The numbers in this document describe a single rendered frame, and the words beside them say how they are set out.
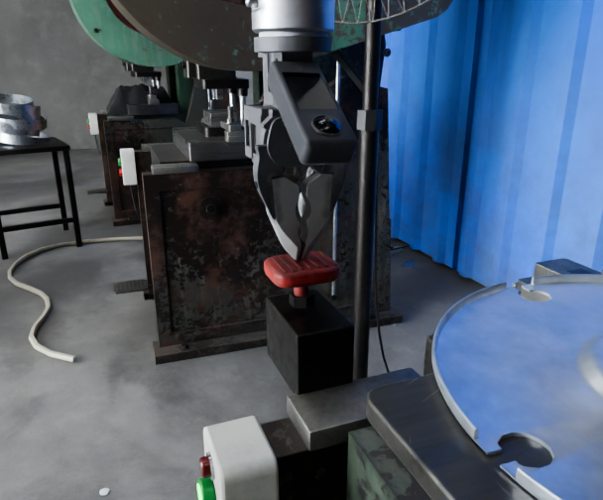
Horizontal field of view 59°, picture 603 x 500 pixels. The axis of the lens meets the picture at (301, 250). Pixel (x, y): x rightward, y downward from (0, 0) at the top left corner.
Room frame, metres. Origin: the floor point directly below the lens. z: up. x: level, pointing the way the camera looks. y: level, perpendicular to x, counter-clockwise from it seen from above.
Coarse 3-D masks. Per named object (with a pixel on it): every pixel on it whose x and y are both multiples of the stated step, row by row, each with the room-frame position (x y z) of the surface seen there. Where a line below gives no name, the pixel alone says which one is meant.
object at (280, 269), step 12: (312, 252) 0.53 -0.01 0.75; (264, 264) 0.51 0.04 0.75; (276, 264) 0.50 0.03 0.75; (288, 264) 0.50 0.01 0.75; (300, 264) 0.50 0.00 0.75; (312, 264) 0.50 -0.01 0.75; (324, 264) 0.50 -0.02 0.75; (336, 264) 0.50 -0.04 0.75; (276, 276) 0.48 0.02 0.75; (288, 276) 0.47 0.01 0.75; (300, 276) 0.48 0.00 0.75; (312, 276) 0.48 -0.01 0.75; (324, 276) 0.48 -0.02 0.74; (336, 276) 0.49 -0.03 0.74; (288, 288) 0.47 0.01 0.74; (300, 288) 0.50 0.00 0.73
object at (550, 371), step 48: (528, 288) 0.37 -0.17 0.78; (576, 288) 0.37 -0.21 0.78; (480, 336) 0.29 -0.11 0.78; (528, 336) 0.29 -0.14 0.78; (576, 336) 0.29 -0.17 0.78; (480, 384) 0.24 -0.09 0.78; (528, 384) 0.24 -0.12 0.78; (576, 384) 0.24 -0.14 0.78; (480, 432) 0.20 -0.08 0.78; (528, 432) 0.20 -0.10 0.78; (576, 432) 0.20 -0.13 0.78; (528, 480) 0.17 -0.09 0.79; (576, 480) 0.17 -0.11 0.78
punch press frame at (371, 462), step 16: (352, 432) 0.38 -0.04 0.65; (368, 432) 0.38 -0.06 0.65; (352, 448) 0.37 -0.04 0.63; (368, 448) 0.36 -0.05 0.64; (384, 448) 0.36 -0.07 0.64; (352, 464) 0.37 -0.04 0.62; (368, 464) 0.34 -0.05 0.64; (384, 464) 0.34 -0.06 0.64; (400, 464) 0.34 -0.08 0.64; (352, 480) 0.37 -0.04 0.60; (368, 480) 0.34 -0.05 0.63; (384, 480) 0.32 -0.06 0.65; (400, 480) 0.32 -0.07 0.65; (416, 480) 0.32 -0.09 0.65; (352, 496) 0.37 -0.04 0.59; (368, 496) 0.34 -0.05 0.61; (384, 496) 0.32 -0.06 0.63; (400, 496) 0.31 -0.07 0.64; (416, 496) 0.31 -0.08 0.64
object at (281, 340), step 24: (288, 312) 0.49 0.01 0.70; (312, 312) 0.49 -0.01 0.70; (336, 312) 0.49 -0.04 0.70; (288, 336) 0.46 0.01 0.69; (312, 336) 0.44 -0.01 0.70; (336, 336) 0.45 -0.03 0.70; (288, 360) 0.46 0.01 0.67; (312, 360) 0.44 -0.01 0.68; (336, 360) 0.45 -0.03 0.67; (288, 384) 0.46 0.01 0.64; (312, 384) 0.44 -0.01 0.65; (336, 384) 0.45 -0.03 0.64
